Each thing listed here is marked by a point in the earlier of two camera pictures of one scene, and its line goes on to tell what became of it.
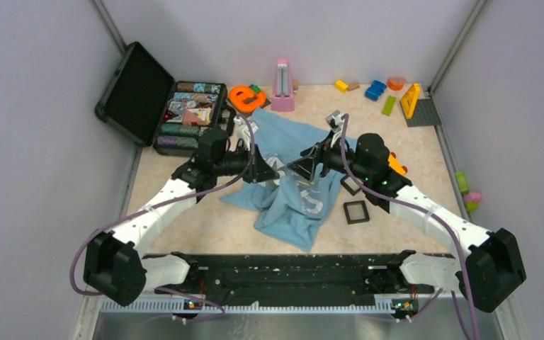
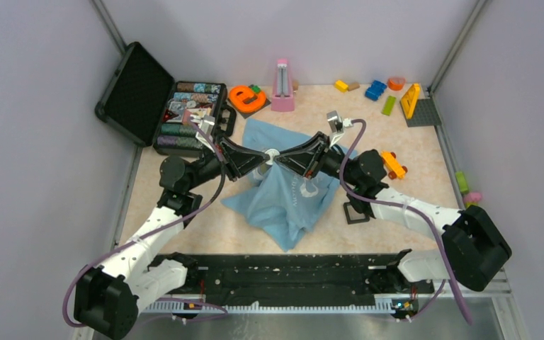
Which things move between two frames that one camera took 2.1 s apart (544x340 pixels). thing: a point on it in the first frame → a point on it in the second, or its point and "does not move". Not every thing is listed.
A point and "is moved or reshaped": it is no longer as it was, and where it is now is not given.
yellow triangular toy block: [409, 100] does not move
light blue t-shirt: [291, 207] is moved or reshaped
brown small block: [353, 86] does not move
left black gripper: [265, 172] → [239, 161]
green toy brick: [388, 106] does not move
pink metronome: [282, 99] does not move
